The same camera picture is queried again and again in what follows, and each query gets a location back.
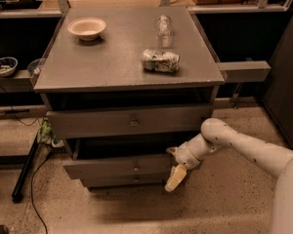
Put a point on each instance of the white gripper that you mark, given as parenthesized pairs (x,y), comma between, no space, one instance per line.
(185,157)

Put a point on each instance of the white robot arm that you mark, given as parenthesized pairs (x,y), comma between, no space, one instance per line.
(275,160)

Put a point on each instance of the grey top drawer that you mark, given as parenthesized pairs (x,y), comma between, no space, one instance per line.
(108,122)

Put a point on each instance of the grey drawer cabinet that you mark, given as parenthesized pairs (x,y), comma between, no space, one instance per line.
(108,73)

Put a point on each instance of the crushed green white can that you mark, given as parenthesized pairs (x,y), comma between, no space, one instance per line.
(160,61)

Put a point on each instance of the grey side shelf block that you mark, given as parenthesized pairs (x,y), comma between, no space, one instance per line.
(245,71)

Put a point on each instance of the green white bag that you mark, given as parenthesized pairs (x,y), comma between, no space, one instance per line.
(46,135)

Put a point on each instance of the clear plastic bottle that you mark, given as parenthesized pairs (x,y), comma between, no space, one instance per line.
(164,31)

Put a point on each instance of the beige bowl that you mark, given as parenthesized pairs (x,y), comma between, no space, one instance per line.
(87,29)

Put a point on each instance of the black pole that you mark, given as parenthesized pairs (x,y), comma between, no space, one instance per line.
(17,192)

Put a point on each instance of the clear glass bowl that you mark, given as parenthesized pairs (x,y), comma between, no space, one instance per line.
(35,67)

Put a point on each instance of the grey left counter shelf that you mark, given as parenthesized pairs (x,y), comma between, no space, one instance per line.
(19,82)

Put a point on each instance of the blue patterned bowl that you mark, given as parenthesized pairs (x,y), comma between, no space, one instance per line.
(8,66)

